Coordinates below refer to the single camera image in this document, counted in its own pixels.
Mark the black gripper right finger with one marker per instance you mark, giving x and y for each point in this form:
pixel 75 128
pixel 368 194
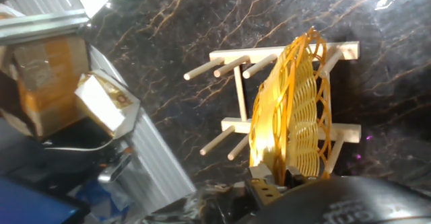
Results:
pixel 296 177

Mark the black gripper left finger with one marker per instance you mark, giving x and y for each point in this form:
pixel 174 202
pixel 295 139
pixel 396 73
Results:
pixel 264 187

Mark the wooden peg dish rack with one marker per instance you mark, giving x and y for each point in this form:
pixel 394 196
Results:
pixel 240 93

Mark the silver metal clip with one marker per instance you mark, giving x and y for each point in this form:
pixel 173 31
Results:
pixel 114 170

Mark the small white gold box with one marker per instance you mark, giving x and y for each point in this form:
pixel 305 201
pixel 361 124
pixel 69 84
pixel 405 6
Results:
pixel 101 103

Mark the blue lit screen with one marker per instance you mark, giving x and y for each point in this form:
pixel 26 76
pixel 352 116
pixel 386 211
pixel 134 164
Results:
pixel 30 204

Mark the taped brown cardboard box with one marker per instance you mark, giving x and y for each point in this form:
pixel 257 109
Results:
pixel 43 82

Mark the aluminium profile bar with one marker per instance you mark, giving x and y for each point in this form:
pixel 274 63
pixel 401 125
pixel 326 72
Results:
pixel 40 25

